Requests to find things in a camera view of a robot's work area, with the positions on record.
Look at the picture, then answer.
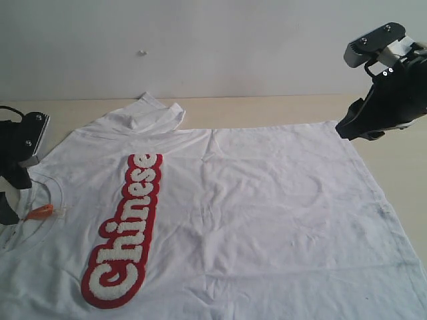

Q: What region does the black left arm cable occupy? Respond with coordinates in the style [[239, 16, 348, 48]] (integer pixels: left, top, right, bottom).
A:
[[0, 105, 26, 123]]

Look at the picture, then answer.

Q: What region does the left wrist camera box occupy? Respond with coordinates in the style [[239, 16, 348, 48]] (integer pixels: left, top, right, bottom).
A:
[[18, 112, 50, 167]]

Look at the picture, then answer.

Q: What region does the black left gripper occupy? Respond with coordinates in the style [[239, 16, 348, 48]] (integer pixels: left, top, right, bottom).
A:
[[0, 121, 32, 225]]

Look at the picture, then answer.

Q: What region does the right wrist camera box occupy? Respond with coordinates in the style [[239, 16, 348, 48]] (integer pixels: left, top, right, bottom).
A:
[[344, 22, 406, 68]]

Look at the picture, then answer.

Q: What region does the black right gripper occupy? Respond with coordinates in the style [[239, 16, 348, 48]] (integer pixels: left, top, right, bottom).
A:
[[335, 43, 426, 141]]

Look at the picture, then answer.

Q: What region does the white t-shirt red lettering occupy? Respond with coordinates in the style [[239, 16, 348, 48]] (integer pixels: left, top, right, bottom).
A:
[[1, 95, 426, 319]]

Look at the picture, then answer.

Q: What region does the orange ribbon tag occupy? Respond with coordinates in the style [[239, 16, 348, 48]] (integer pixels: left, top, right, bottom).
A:
[[21, 204, 54, 221]]

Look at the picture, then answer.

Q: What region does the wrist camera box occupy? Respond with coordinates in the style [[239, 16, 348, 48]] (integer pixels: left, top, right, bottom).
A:
[[18, 112, 50, 167], [344, 22, 406, 68]]

